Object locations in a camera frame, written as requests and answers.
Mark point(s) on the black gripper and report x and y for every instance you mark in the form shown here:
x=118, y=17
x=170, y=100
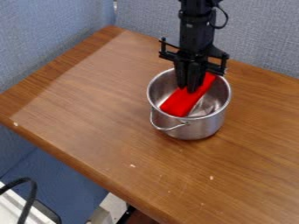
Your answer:
x=194, y=55

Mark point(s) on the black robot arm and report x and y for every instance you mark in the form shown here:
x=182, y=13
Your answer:
x=202, y=12

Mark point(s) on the metal pot with handle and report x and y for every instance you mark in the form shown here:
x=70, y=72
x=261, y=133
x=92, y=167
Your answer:
x=205, y=118

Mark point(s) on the red block object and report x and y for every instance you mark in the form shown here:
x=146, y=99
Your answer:
x=180, y=101

